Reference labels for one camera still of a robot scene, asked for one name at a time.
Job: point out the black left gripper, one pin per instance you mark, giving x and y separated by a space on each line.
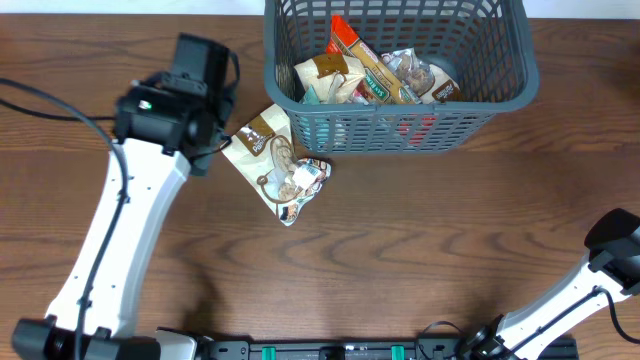
203 158

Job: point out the beige snack bag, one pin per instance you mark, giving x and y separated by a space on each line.
333 77
263 152
425 81

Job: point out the teal packet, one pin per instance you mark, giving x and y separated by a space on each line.
312 100

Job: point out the red orange pasta packet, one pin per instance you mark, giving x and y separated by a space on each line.
381 85

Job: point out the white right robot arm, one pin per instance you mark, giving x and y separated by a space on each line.
608 273

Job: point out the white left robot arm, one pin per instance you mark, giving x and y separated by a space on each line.
165 131

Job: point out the dark grey plastic basket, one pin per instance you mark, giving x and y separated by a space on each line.
485 46

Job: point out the black rail base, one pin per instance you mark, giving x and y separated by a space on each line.
350 350

